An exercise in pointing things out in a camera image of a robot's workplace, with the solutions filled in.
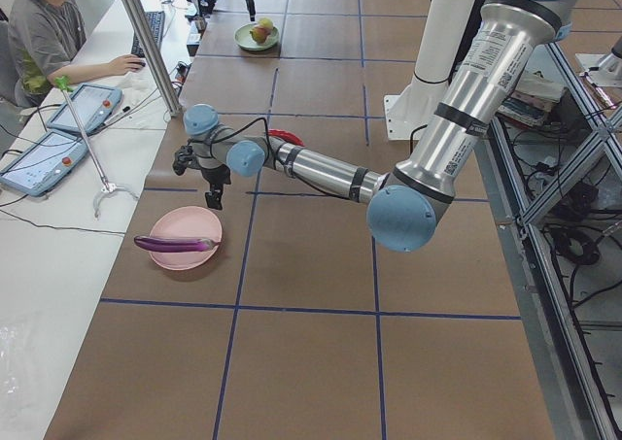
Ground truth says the upper teach pendant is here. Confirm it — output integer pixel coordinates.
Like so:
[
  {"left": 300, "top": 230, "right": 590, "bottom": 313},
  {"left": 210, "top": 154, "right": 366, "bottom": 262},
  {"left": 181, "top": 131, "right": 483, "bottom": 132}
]
[{"left": 46, "top": 84, "right": 122, "bottom": 135}]

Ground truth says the aluminium frame post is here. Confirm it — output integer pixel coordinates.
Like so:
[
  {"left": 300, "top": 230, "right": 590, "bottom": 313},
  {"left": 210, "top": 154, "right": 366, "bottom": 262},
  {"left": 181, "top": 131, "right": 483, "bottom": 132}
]
[{"left": 121, "top": 0, "right": 183, "bottom": 118}]

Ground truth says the red yellow pomegranate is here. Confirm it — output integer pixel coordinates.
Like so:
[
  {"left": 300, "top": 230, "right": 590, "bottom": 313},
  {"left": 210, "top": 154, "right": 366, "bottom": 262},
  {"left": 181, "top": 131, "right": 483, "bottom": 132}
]
[{"left": 250, "top": 25, "right": 271, "bottom": 45}]

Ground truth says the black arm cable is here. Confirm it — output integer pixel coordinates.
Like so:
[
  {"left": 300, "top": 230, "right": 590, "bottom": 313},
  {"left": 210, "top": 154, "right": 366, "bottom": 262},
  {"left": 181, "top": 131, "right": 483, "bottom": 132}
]
[{"left": 193, "top": 116, "right": 429, "bottom": 198}]

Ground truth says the green plate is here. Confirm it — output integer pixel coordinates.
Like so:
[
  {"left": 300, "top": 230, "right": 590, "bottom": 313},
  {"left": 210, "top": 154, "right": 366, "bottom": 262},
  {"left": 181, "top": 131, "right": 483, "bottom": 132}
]
[{"left": 234, "top": 23, "right": 280, "bottom": 51}]

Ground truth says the grabber reacher tool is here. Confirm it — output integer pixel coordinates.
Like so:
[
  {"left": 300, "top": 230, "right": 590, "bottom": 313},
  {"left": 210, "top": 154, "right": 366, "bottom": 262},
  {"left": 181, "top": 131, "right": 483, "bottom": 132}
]
[{"left": 54, "top": 76, "right": 139, "bottom": 219}]

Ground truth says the pink plate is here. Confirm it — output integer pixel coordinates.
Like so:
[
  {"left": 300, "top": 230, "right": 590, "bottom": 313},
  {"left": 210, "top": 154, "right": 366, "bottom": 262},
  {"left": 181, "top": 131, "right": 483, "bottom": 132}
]
[{"left": 149, "top": 206, "right": 223, "bottom": 271}]

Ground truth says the red chili pepper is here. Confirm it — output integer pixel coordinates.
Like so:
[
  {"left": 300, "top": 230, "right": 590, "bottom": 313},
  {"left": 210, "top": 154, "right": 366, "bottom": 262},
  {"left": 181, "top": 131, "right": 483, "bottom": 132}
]
[{"left": 268, "top": 128, "right": 304, "bottom": 147}]

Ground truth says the lower teach pendant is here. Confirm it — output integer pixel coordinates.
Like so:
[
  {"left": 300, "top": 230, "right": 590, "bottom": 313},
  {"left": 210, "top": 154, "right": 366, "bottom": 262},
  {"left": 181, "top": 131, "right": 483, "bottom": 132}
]
[{"left": 1, "top": 130, "right": 87, "bottom": 197}]

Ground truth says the teach pendant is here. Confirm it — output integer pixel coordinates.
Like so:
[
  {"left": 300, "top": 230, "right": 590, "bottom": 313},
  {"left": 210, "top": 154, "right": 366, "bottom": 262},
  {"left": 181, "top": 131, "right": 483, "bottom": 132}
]
[
  {"left": 1, "top": 130, "right": 87, "bottom": 197},
  {"left": 46, "top": 84, "right": 122, "bottom": 135}
]

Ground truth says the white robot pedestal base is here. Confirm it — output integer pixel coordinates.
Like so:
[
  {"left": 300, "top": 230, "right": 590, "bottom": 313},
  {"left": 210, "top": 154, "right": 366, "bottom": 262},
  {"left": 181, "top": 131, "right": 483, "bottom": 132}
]
[{"left": 384, "top": 0, "right": 485, "bottom": 141}]

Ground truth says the black keyboard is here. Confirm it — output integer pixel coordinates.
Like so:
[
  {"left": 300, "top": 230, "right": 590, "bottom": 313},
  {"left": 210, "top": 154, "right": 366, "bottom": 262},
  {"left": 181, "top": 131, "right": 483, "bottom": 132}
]
[{"left": 129, "top": 10, "right": 166, "bottom": 58}]

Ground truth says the purple eggplant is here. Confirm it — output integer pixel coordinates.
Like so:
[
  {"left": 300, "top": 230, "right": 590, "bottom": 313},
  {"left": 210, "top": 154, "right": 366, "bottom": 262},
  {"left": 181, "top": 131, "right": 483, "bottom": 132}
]
[{"left": 133, "top": 236, "right": 221, "bottom": 254}]

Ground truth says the seated person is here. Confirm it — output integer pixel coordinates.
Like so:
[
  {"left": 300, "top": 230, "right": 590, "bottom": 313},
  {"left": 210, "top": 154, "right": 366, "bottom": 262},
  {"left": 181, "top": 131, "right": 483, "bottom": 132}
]
[{"left": 8, "top": 0, "right": 145, "bottom": 108}]

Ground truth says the pink yellow peach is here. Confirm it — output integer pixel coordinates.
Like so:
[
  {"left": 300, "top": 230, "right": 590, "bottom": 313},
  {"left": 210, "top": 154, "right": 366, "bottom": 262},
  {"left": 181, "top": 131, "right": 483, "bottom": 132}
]
[{"left": 258, "top": 17, "right": 274, "bottom": 33}]

